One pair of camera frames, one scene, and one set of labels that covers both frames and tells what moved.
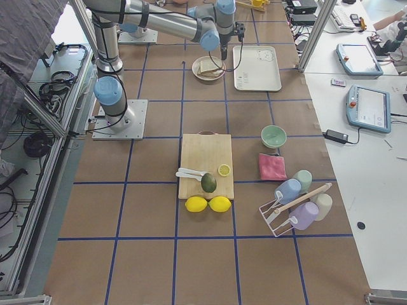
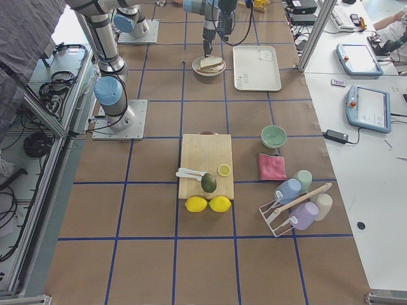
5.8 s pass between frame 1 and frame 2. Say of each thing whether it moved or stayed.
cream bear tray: stayed
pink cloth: stayed
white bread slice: stayed
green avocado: stayed
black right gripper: moved
